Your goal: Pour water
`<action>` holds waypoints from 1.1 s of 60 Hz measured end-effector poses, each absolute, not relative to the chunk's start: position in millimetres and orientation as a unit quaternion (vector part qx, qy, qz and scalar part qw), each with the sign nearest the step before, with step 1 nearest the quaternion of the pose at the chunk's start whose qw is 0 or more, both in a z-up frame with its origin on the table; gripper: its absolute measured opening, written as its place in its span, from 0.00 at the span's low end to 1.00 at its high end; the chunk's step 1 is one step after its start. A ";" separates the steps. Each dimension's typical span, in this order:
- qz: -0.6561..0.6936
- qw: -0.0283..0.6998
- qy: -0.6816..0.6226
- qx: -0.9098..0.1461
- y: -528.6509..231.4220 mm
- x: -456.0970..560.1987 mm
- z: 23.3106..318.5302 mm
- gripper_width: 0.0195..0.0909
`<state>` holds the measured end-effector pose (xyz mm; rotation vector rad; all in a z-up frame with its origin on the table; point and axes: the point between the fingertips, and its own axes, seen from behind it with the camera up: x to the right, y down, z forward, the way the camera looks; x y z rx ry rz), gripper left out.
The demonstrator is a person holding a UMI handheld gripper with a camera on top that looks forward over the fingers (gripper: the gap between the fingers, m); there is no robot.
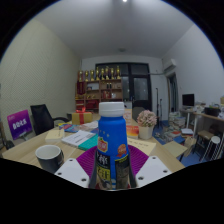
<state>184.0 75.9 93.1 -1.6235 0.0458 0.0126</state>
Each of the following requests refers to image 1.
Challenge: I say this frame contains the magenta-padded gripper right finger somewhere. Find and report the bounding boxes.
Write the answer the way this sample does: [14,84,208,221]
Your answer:
[127,144,173,190]

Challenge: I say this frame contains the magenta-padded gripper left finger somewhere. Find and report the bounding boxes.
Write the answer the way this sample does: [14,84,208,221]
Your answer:
[54,146,100,190]

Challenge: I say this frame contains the blue drink bottle white cap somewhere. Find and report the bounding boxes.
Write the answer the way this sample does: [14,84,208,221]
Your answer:
[89,101,132,192]

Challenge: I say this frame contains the black mug white inside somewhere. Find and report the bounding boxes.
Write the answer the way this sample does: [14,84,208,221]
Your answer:
[34,144,65,174]

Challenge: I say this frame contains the large pale yellow notebook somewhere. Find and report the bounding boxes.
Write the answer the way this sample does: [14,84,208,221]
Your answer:
[127,137,157,157]

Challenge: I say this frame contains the small light wooden table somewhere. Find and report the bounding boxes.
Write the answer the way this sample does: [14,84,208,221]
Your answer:
[162,140,188,159]

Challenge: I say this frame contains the teal book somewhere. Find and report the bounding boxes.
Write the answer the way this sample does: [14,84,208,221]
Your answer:
[78,133,100,152]

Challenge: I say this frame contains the white booklet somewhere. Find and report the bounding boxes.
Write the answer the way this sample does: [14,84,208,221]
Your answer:
[61,129,96,148]

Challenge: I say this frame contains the small pale yellow notebook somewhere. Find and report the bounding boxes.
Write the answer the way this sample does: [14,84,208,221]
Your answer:
[44,128,66,144]

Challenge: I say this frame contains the brown paper bag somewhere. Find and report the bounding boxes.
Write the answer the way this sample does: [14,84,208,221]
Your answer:
[184,136,198,149]

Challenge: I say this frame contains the pink flowers in white pot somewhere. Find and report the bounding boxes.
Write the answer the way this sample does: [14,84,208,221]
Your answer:
[136,109,158,140]

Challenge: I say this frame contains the yellow gift box red ribbon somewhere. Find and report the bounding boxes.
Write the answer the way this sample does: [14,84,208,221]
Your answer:
[71,107,94,126]

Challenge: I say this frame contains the stack of books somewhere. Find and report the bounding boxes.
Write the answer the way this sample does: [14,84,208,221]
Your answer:
[167,111,187,130]

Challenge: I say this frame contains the orange standing card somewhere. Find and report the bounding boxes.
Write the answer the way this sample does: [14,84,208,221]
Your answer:
[123,108,134,127]

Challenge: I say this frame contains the black office chair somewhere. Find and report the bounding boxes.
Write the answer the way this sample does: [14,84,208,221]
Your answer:
[30,103,70,136]

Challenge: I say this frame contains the brown wooden stool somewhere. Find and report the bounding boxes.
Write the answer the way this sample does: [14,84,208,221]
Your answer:
[196,129,214,151]

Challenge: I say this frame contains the white round stool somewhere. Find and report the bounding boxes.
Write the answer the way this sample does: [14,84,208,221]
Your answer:
[203,135,222,161]

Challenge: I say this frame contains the purple sign board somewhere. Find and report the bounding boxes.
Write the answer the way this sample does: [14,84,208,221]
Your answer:
[6,109,34,141]

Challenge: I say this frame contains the cluttered wooden side desk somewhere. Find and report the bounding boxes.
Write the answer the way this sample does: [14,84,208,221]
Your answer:
[179,96,224,161]

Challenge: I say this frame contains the black computer monitor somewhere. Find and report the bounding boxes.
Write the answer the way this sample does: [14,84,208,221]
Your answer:
[181,93,196,108]

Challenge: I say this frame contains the wooden shelf unit with trophies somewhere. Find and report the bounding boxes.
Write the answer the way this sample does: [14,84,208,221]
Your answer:
[74,65,124,111]

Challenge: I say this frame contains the white wall air conditioner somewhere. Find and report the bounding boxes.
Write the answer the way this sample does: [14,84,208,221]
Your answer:
[162,58,178,73]

